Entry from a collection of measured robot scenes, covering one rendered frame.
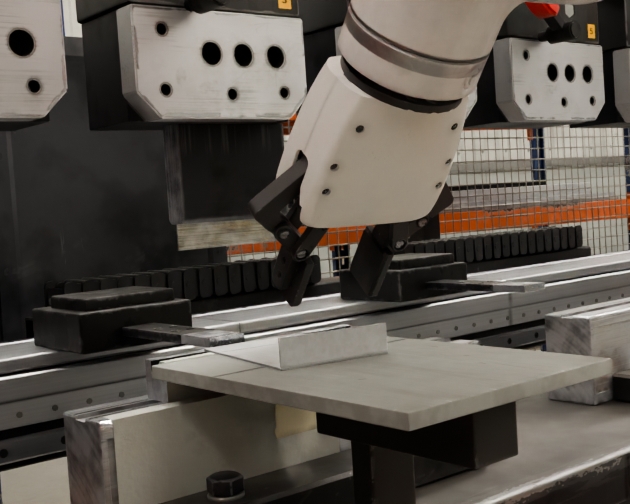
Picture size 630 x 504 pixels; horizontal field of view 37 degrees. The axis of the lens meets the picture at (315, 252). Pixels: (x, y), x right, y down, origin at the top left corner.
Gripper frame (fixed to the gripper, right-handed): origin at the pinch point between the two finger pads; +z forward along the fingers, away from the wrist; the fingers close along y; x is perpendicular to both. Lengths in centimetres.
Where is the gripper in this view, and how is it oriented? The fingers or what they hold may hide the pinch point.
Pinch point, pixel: (331, 268)
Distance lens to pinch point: 64.6
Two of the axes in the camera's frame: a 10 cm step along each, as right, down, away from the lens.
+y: -8.7, 0.8, -4.9
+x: 4.2, 6.5, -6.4
